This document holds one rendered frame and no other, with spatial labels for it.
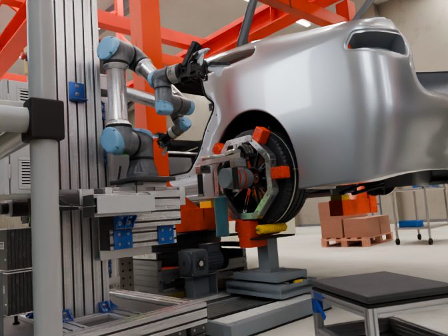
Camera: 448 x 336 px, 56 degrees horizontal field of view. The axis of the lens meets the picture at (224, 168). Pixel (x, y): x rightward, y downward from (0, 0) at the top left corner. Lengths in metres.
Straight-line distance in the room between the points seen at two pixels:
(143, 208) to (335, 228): 5.19
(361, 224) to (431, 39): 7.72
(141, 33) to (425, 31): 10.99
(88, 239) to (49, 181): 1.55
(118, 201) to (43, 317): 1.28
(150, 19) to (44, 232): 2.81
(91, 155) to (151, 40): 1.32
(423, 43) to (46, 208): 13.05
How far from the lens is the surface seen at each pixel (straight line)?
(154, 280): 3.05
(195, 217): 3.06
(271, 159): 2.61
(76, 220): 2.00
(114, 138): 1.89
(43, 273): 0.48
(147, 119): 2.94
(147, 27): 3.17
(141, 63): 2.08
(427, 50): 13.25
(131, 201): 1.77
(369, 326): 1.46
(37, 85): 0.50
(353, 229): 6.66
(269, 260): 2.86
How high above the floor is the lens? 0.63
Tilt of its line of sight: 6 degrees up
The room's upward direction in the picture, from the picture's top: 4 degrees counter-clockwise
